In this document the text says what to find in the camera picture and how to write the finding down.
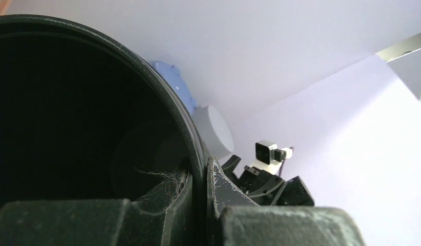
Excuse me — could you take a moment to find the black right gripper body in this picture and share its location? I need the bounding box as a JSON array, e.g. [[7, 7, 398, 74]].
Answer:
[[237, 166, 287, 206]]

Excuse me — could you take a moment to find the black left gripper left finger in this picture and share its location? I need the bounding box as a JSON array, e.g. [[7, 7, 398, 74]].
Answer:
[[0, 170, 193, 245]]

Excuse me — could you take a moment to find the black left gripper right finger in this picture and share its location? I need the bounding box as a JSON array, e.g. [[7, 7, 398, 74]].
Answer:
[[206, 157, 365, 245]]

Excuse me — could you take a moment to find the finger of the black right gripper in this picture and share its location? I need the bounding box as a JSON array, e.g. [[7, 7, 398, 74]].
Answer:
[[222, 155, 241, 185]]

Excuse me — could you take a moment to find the grey plastic bucket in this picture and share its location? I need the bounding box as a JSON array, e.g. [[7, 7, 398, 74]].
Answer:
[[192, 105, 234, 159]]

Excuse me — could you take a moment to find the blue plastic bucket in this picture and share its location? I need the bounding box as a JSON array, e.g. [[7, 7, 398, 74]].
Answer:
[[150, 60, 198, 115]]

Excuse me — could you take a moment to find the large black plastic bucket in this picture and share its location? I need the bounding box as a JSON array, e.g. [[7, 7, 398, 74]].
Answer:
[[0, 15, 209, 245]]

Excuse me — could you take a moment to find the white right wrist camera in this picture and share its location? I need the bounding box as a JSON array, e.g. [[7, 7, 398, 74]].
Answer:
[[249, 140, 294, 175]]

